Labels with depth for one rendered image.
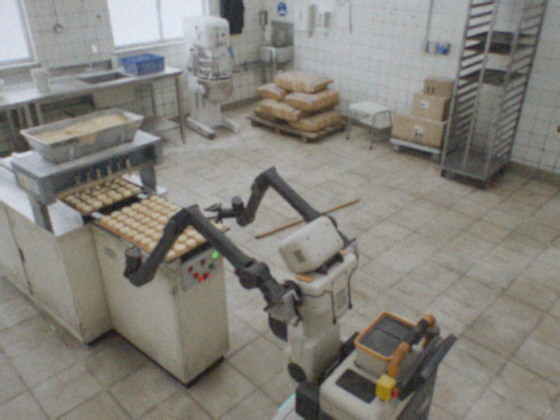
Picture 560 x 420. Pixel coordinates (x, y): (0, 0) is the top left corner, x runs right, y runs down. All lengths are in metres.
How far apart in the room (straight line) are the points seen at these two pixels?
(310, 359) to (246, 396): 0.89
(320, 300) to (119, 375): 1.63
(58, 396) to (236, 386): 0.97
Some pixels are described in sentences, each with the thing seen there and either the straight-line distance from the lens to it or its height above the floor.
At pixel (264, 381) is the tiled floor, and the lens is 2.94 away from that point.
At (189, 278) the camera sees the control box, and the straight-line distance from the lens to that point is 2.42.
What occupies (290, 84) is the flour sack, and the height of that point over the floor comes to 0.62.
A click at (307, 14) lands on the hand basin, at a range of 7.01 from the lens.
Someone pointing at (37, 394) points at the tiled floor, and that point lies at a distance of 3.18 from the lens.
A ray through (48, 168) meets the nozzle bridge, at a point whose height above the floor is 1.18.
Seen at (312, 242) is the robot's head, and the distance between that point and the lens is 1.78.
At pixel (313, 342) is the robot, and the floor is 0.78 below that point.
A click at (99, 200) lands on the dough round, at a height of 0.91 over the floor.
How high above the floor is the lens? 2.18
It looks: 29 degrees down
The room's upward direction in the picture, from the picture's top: straight up
